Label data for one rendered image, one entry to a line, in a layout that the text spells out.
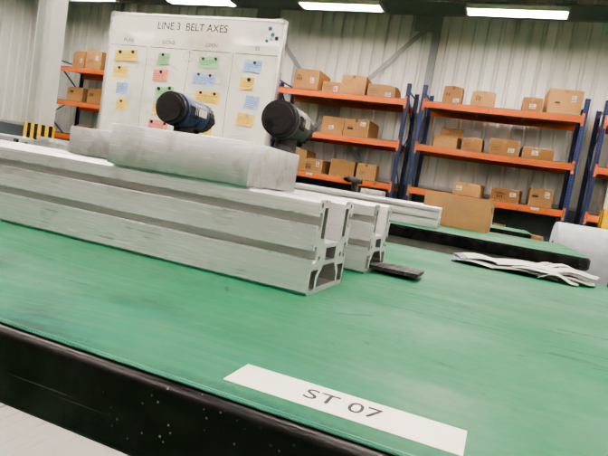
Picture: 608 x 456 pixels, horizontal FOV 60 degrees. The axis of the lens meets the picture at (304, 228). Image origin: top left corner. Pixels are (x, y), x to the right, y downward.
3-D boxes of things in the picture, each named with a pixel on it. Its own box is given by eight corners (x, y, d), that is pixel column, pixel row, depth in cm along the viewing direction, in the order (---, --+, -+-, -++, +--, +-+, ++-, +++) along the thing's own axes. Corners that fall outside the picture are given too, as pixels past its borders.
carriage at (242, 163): (102, 189, 53) (111, 121, 52) (169, 194, 63) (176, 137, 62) (242, 217, 47) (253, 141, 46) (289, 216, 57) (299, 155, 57)
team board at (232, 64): (61, 257, 407) (92, 1, 391) (106, 252, 454) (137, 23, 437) (230, 301, 355) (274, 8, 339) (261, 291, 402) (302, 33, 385)
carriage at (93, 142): (65, 169, 79) (71, 125, 79) (116, 175, 90) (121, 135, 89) (151, 185, 74) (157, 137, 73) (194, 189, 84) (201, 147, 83)
